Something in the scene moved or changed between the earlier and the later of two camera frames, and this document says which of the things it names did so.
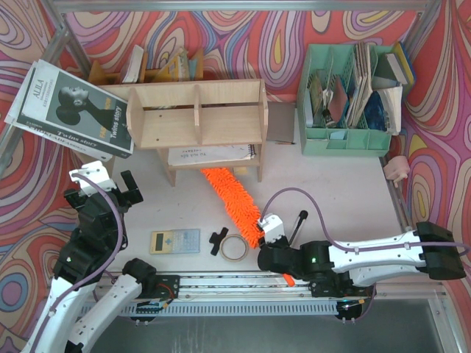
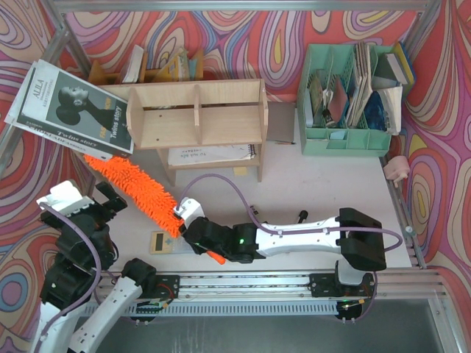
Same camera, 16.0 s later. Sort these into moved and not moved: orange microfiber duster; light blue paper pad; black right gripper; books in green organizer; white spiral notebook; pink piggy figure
Moved: orange microfiber duster; black right gripper
Not moved: pink piggy figure; books in green organizer; white spiral notebook; light blue paper pad
